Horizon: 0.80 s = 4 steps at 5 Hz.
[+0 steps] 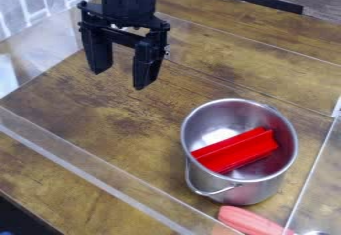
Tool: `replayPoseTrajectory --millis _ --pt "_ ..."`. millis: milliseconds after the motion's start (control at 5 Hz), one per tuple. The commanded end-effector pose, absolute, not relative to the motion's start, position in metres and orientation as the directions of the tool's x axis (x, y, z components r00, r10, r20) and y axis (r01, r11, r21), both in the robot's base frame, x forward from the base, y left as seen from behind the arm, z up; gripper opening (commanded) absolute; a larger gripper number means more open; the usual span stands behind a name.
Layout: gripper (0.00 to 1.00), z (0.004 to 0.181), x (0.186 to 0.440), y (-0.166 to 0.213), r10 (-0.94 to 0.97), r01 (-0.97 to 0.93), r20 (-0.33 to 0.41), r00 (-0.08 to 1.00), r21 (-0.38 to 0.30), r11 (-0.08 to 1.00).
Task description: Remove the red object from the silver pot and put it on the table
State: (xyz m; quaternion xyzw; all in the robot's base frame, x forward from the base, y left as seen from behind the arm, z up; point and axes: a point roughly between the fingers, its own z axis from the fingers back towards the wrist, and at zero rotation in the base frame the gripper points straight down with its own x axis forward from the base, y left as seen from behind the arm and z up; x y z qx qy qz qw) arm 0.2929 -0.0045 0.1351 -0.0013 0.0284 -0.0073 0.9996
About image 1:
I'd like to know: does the black wall strip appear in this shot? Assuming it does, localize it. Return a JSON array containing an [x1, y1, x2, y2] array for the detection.
[[239, 0, 303, 14]]

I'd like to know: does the red plastic block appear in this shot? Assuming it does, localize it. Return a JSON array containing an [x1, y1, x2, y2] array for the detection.
[[191, 127, 278, 173]]

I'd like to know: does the clear acrylic front barrier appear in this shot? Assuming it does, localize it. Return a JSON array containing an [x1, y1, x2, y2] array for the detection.
[[0, 106, 243, 235]]

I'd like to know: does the clear acrylic right barrier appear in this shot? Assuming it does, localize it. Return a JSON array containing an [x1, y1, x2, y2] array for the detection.
[[282, 96, 341, 235]]

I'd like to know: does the orange handled tool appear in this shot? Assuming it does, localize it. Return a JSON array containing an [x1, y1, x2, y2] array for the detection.
[[217, 206, 296, 235]]

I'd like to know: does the clear acrylic barrier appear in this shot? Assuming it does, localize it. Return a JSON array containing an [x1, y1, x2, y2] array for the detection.
[[0, 106, 243, 235], [282, 96, 341, 235]]

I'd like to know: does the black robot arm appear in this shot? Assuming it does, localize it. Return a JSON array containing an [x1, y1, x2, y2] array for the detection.
[[77, 0, 171, 90]]

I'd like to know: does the silver metal pot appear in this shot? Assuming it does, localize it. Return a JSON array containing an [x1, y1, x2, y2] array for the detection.
[[180, 98, 298, 205]]

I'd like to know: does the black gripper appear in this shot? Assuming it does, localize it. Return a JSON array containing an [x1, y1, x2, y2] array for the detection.
[[77, 1, 171, 90]]

